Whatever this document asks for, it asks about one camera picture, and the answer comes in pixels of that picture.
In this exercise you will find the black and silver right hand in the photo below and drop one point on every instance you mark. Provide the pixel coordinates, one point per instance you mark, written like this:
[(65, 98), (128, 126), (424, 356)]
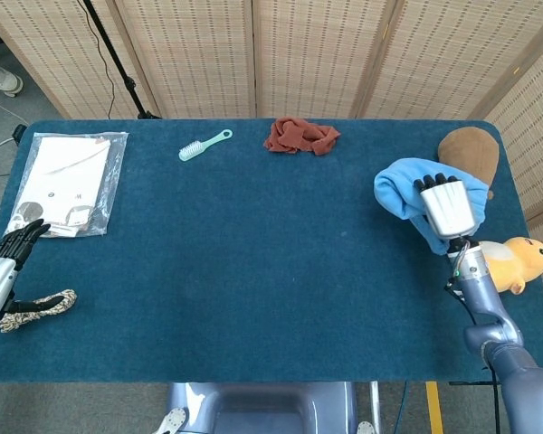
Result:
[(448, 210)]

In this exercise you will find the blue sweatpants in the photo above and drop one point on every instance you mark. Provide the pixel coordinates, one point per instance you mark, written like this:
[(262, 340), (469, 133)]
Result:
[(396, 187)]

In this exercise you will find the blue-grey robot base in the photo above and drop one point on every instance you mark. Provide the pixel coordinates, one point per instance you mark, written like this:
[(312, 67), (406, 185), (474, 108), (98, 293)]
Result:
[(262, 407)]

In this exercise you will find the brown plush toy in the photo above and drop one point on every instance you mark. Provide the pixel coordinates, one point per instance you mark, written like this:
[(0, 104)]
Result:
[(473, 149)]

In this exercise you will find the yellow hamster plush toy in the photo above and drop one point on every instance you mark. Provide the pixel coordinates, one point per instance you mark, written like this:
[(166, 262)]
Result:
[(520, 262)]

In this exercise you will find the clear bag with white garment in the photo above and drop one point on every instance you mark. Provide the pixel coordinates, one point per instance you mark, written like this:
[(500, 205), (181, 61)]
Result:
[(68, 181)]

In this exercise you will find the black table clamp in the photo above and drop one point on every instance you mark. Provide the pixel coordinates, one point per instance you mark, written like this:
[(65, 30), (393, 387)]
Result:
[(18, 134)]

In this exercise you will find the rust brown crumpled cloth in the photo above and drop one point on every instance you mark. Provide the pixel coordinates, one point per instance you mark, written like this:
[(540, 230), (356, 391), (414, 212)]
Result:
[(294, 135)]

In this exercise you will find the teal table mat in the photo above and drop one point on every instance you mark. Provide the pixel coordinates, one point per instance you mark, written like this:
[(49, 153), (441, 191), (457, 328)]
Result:
[(253, 271)]

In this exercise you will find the white sneaker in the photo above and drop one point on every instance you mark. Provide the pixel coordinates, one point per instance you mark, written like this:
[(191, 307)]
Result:
[(2, 79)]

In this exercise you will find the white metal pole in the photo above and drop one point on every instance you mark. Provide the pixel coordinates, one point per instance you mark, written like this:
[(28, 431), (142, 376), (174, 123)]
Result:
[(376, 407)]

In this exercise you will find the bamboo folding screen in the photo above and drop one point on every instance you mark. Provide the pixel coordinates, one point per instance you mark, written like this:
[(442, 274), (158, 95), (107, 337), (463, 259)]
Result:
[(298, 54)]

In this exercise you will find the white perforated foot plate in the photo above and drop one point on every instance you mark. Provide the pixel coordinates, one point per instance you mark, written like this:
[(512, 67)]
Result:
[(172, 420), (365, 428)]

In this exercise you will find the mint green small brush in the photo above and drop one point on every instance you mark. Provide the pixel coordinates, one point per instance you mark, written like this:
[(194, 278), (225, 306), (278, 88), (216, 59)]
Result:
[(194, 149)]

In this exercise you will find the black tripod stand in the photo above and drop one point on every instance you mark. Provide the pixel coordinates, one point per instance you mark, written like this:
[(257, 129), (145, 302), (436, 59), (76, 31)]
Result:
[(117, 63)]

